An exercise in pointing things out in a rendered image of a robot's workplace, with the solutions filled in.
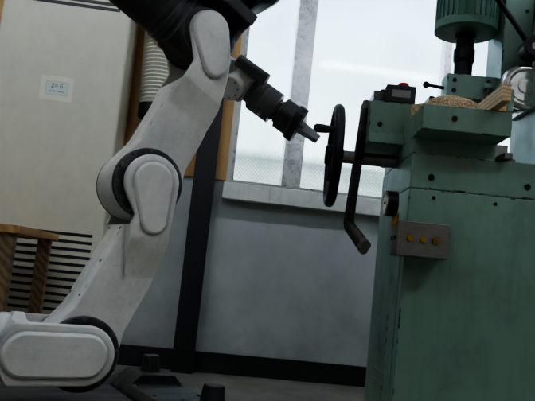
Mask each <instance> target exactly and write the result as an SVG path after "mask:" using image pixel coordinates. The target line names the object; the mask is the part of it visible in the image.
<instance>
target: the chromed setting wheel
mask: <svg viewBox="0 0 535 401"><path fill-rule="evenodd" d="M534 70H535V68H534V66H532V65H529V64H519V65H515V66H513V67H512V68H510V69H508V70H507V71H506V72H505V74H504V75H503V77H502V80H501V83H500V86H501V85H502V84H512V89H513V90H514V108H515V109H518V110H522V111H527V110H530V109H531V108H532V105H533V76H534Z"/></svg>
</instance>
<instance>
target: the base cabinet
mask: <svg viewBox="0 0 535 401"><path fill-rule="evenodd" d="M398 213H400V215H399V220H407V221H415V222H422V223H430V224H445V225H450V235H449V246H448V257H447V259H446V260H433V259H418V258H410V257H403V256H395V255H390V245H391V235H392V217H391V216H382V206H381V211H380V220H379V230H378V239H377V257H376V266H375V275H374V284H373V302H372V312H371V321H370V330H369V347H368V357H367V366H366V376H365V394H364V401H535V200H523V199H515V198H507V197H492V196H484V195H477V194H469V193H454V192H446V191H438V190H430V189H415V188H410V189H407V190H406V191H404V192H402V193H401V194H400V195H399V208H398Z"/></svg>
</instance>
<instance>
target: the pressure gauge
mask: <svg viewBox="0 0 535 401"><path fill-rule="evenodd" d="M385 196H386V197H385ZM384 202H385V204H384ZM398 208H399V193H398V192H395V191H387V190H385V193H384V196H383V201H382V216H391V217H392V225H396V221H398V220H399V215H400V213H398Z"/></svg>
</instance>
